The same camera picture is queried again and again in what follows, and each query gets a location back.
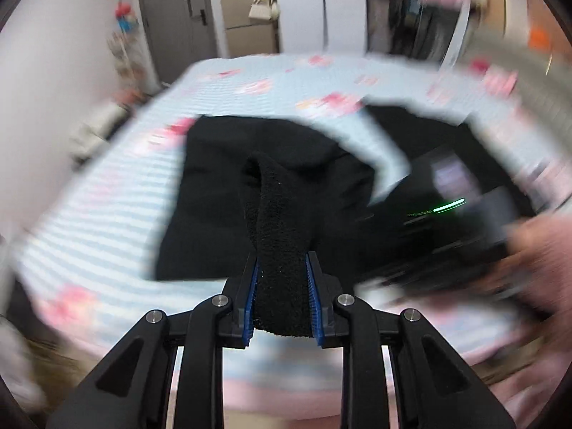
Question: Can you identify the black fleece jacket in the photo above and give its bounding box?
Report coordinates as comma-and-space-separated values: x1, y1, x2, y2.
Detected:
155, 116, 404, 337

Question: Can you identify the person's right hand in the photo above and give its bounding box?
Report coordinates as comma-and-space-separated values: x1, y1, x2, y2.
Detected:
481, 214, 571, 328

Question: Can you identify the blue checkered cartoon blanket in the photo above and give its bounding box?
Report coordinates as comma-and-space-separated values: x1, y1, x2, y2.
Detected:
16, 54, 571, 355

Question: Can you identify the pink plush toy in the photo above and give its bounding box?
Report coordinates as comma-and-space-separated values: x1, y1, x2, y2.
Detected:
469, 58, 518, 97

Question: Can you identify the grey padded headboard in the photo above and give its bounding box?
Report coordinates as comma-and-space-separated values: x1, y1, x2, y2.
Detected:
462, 29, 571, 147

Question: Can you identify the orange plush toy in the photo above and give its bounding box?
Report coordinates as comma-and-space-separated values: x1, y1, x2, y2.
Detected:
527, 26, 552, 52

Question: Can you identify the white wardrobe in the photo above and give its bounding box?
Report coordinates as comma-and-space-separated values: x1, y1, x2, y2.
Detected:
277, 0, 368, 55

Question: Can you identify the white small shelf rack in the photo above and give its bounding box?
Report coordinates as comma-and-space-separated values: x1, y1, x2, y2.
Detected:
107, 31, 150, 94

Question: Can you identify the grey door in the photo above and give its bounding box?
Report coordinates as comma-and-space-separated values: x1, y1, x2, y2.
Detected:
139, 0, 217, 84

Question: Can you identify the colourful toy on shelf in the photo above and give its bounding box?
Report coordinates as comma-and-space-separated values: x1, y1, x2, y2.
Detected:
114, 0, 139, 33

